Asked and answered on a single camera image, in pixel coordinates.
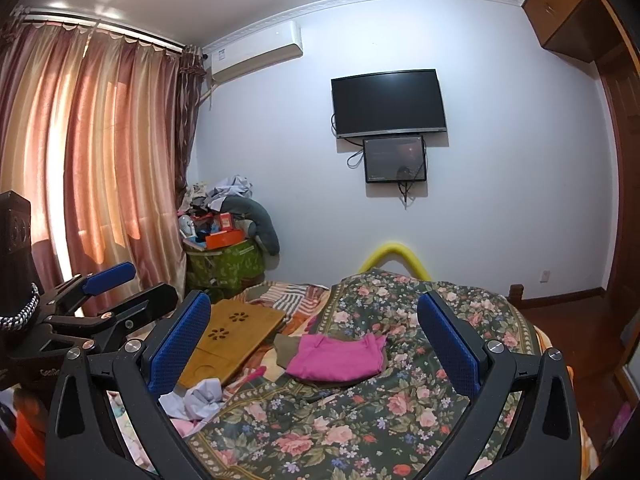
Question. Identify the white crumpled cloth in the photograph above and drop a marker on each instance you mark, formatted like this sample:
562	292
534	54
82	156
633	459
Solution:
200	402

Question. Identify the grey stuffed pillow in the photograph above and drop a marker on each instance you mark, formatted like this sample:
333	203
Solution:
256	222

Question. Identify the orange box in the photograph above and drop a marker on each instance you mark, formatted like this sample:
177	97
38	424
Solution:
224	233

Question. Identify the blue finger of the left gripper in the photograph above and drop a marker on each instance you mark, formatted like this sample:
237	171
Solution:
100	279
110	330

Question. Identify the white air conditioner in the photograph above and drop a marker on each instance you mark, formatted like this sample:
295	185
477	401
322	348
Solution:
247	52

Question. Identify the magenta pink pants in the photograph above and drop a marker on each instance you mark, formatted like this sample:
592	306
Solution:
320	358

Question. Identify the green patterned storage bag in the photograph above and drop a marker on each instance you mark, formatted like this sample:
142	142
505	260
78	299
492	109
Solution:
229	269

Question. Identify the striped red white sheet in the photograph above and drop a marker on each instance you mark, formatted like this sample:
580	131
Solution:
292	299

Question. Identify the wooden lap desk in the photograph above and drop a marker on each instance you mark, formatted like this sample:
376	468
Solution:
234	332

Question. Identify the small black wall monitor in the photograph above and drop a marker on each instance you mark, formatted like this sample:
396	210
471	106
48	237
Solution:
394	159

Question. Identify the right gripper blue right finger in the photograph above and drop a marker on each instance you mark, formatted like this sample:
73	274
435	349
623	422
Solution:
485	377

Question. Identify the black wall television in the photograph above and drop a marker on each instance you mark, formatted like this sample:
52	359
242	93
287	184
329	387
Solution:
405	101

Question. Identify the dark floral bedspread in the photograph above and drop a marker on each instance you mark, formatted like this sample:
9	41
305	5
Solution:
390	425

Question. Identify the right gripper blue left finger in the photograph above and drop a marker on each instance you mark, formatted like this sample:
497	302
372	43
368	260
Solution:
145	374

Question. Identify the pink striped curtain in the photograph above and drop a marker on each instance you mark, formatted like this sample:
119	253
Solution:
97	132

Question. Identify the yellow foam bed rail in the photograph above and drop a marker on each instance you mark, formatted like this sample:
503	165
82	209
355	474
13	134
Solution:
394	251

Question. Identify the olive green folded pants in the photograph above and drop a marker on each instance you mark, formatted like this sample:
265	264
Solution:
293	352

